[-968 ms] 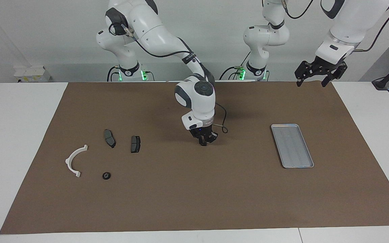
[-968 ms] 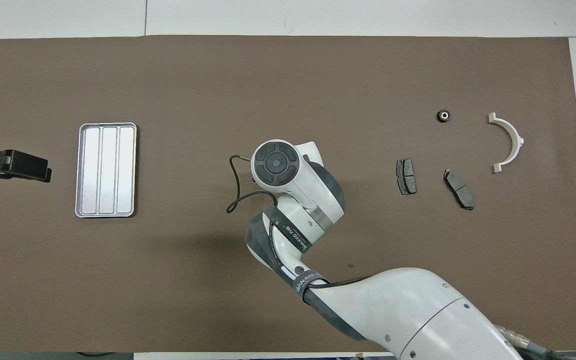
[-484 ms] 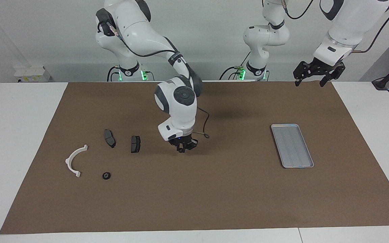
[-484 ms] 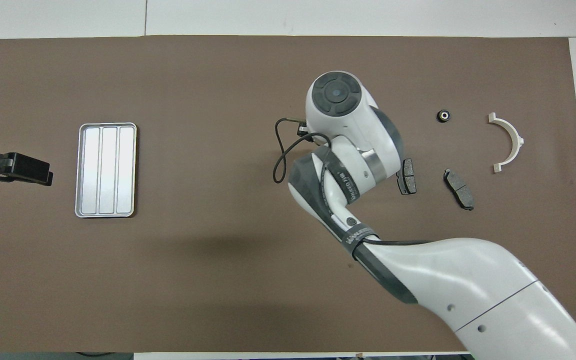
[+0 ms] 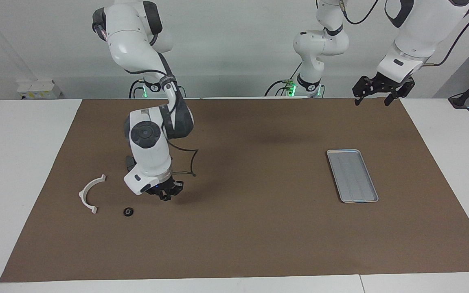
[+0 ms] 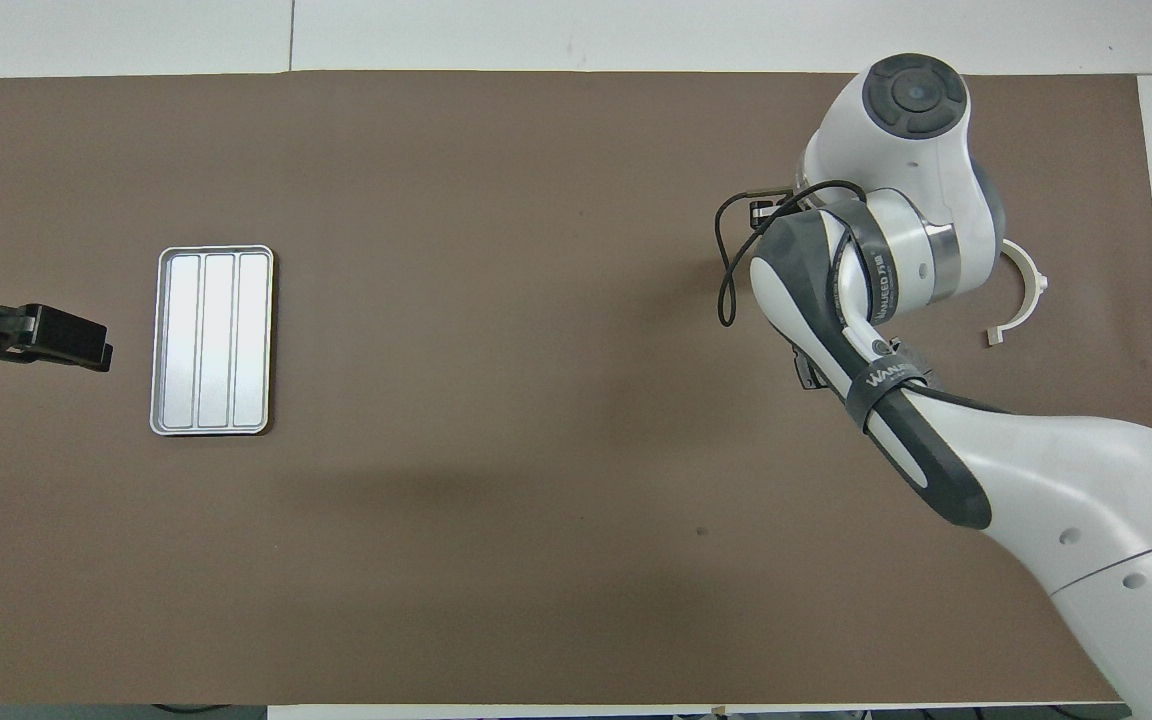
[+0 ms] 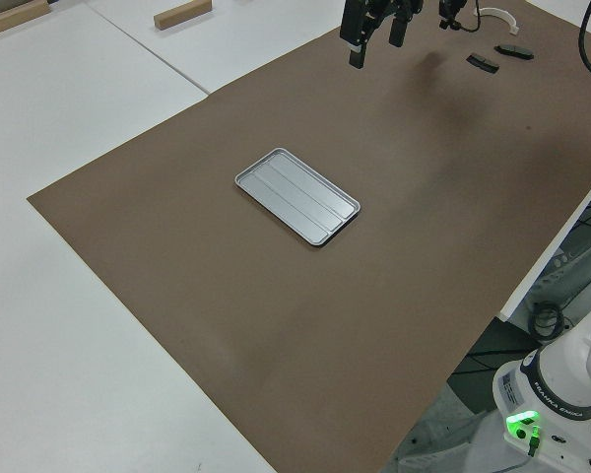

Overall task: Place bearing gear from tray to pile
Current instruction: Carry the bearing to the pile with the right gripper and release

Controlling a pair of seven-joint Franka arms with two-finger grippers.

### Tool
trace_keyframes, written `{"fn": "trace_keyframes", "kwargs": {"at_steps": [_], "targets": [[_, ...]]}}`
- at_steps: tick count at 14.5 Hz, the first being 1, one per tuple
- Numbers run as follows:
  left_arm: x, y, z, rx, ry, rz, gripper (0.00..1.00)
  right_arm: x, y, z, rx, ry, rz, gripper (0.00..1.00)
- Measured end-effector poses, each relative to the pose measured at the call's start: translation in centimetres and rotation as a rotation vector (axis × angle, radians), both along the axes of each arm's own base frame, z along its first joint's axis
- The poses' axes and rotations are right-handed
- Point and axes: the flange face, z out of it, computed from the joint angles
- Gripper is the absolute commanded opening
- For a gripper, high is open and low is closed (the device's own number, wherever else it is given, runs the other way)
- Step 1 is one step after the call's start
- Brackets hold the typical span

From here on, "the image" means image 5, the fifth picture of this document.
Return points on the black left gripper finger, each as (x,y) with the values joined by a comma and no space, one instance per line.
(401,90)
(362,86)

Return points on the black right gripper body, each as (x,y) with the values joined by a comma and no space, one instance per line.
(160,186)

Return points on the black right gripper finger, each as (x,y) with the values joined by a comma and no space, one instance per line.
(163,193)
(177,187)

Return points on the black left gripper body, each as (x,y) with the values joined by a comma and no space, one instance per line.
(387,83)

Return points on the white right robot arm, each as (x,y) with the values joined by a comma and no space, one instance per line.
(136,44)

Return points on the silver metal tray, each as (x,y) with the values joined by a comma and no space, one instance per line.
(352,177)

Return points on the curved dark grey brake pad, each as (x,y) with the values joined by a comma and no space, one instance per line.
(130,162)

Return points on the brown table mat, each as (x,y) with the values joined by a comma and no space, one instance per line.
(259,236)

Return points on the white power box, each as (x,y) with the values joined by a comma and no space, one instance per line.
(39,88)

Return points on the white semicircular plastic bracket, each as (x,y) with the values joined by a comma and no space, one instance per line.
(84,194)

